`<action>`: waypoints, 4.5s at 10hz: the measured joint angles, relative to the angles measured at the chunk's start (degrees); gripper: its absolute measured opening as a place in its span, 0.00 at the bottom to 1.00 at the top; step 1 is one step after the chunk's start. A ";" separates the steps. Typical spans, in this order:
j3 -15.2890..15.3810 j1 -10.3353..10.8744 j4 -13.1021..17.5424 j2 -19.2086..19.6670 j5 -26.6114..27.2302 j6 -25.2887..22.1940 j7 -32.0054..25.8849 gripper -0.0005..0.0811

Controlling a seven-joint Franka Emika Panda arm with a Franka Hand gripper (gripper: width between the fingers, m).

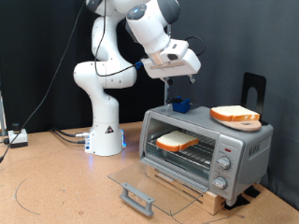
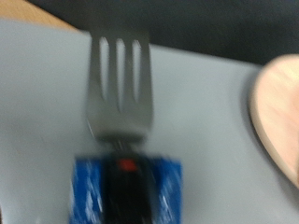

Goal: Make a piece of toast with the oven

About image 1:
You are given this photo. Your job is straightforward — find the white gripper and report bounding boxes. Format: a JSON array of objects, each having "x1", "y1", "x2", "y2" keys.
[{"x1": 141, "y1": 38, "x2": 202, "y2": 88}]

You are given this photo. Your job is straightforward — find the white bread slice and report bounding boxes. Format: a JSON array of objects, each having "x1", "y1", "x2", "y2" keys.
[
  {"x1": 209, "y1": 105, "x2": 261, "y2": 122},
  {"x1": 155, "y1": 130, "x2": 200, "y2": 153}
]

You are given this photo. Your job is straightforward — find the silver oven knob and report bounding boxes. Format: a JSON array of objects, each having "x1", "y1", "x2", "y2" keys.
[
  {"x1": 212, "y1": 175, "x2": 229, "y2": 190},
  {"x1": 217, "y1": 155, "x2": 233, "y2": 171}
]

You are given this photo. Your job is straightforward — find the silver toaster oven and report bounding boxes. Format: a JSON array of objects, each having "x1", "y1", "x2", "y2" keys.
[{"x1": 138, "y1": 102, "x2": 275, "y2": 207}]

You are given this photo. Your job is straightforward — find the vertical aluminium pole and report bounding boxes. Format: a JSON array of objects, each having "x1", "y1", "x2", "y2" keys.
[{"x1": 164, "y1": 24, "x2": 173, "y2": 105}]

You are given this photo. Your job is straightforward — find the grey curtain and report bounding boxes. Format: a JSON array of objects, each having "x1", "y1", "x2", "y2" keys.
[{"x1": 169, "y1": 0, "x2": 299, "y2": 211}]

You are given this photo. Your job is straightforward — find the black metal bookend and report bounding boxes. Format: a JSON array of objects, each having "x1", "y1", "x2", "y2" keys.
[{"x1": 241, "y1": 72, "x2": 269, "y2": 126}]

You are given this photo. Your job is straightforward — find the small wooden cutting board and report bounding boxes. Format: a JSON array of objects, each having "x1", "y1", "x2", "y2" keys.
[{"x1": 214, "y1": 118, "x2": 263, "y2": 133}]

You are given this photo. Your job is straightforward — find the slatted wooden block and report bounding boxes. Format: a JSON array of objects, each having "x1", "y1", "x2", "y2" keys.
[{"x1": 145, "y1": 164, "x2": 227, "y2": 217}]

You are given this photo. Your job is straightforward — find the black foam pad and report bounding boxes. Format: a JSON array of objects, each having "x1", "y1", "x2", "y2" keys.
[
  {"x1": 244, "y1": 185, "x2": 261, "y2": 199},
  {"x1": 223, "y1": 194, "x2": 251, "y2": 211}
]

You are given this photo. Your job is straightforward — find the black curtain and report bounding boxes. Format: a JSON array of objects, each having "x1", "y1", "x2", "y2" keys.
[{"x1": 0, "y1": 0, "x2": 171, "y2": 134}]

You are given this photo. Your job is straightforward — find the emergency stop button box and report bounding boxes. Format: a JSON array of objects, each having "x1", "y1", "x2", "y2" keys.
[{"x1": 7, "y1": 122, "x2": 29, "y2": 149}]

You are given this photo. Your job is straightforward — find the wire oven rack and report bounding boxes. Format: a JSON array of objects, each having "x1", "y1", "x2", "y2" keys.
[{"x1": 147, "y1": 129, "x2": 218, "y2": 167}]

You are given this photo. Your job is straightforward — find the black base cable silver plug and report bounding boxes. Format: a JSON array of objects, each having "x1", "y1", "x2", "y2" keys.
[{"x1": 50, "y1": 126, "x2": 92, "y2": 138}]

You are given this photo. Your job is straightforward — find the long black camera cable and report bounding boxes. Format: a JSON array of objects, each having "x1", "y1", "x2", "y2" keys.
[{"x1": 0, "y1": 0, "x2": 206, "y2": 163}]

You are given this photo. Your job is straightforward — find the thin metal stand post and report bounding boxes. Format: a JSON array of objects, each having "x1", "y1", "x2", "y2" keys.
[{"x1": 0, "y1": 90, "x2": 7, "y2": 137}]

